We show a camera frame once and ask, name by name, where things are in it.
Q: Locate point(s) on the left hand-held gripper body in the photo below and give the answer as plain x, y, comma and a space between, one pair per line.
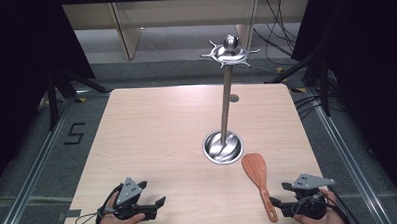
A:
127, 193

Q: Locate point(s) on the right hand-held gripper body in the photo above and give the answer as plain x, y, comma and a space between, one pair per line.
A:
310, 192

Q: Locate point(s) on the wooden rice spatula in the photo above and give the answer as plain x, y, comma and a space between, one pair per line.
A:
255, 168

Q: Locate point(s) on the silver metal utensil rack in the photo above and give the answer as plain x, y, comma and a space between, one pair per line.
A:
225, 104

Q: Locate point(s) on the person's right hand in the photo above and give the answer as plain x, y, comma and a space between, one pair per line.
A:
325, 217

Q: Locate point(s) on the person's left hand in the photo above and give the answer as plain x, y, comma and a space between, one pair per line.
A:
114, 223

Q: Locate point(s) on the grey round table sticker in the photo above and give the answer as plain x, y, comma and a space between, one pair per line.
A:
234, 98

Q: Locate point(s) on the black tripod stand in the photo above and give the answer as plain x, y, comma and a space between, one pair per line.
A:
52, 97
324, 87

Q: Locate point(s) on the black curtain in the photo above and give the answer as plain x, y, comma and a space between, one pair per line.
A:
18, 65
368, 69

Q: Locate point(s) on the light wooden desk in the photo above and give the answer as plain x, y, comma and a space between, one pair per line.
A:
189, 12

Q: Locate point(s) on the aluminium floor rail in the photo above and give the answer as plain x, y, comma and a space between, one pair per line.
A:
31, 171
348, 160

